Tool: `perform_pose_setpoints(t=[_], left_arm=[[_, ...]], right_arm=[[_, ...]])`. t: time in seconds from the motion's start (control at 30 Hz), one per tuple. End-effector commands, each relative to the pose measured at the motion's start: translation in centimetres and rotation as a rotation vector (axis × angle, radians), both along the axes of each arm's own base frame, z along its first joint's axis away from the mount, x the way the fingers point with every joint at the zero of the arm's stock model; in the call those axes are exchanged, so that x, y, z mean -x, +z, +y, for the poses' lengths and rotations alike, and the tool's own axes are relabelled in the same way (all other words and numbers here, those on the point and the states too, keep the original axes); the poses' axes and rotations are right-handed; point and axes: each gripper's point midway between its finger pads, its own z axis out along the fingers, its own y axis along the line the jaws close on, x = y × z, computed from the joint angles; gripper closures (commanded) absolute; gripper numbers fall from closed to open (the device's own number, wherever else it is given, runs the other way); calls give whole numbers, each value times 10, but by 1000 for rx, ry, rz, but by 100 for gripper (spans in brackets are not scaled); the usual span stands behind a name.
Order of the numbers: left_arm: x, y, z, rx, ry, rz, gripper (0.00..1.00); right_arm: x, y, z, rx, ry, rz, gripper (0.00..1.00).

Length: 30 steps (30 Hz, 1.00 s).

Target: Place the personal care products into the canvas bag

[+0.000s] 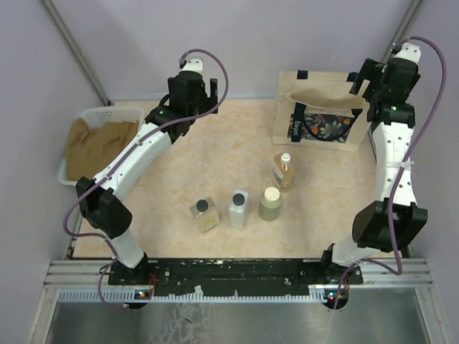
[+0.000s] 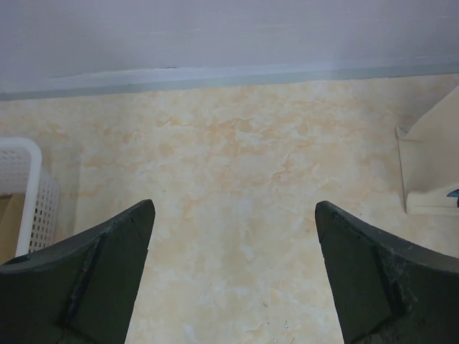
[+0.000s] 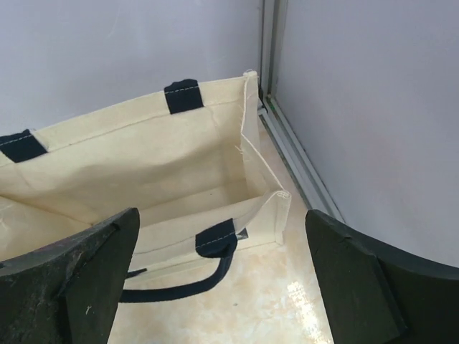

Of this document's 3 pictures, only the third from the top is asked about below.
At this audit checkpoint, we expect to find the aluminium frame rail right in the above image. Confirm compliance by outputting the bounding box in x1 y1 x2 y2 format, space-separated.
259 0 346 223

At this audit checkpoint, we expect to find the cream canvas tote bag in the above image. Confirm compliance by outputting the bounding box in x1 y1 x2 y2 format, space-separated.
1 71 291 303

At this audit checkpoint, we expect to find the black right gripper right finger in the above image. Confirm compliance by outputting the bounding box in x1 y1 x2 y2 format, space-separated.
305 209 458 343

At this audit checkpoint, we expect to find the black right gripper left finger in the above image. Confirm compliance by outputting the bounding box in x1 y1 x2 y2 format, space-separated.
1 208 140 343

